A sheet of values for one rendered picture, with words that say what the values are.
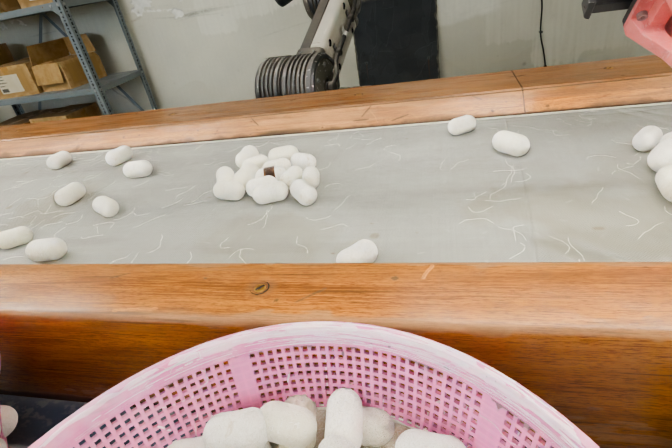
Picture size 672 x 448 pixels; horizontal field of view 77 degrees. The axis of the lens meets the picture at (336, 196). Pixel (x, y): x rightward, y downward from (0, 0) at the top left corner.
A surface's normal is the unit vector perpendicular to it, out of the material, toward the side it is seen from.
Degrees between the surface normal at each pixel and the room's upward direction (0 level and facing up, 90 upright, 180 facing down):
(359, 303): 0
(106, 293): 0
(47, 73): 80
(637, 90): 45
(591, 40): 90
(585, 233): 0
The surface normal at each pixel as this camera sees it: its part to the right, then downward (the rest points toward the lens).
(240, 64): -0.21, 0.50
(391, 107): -0.26, -0.26
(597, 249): -0.16, -0.87
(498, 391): -0.75, 0.18
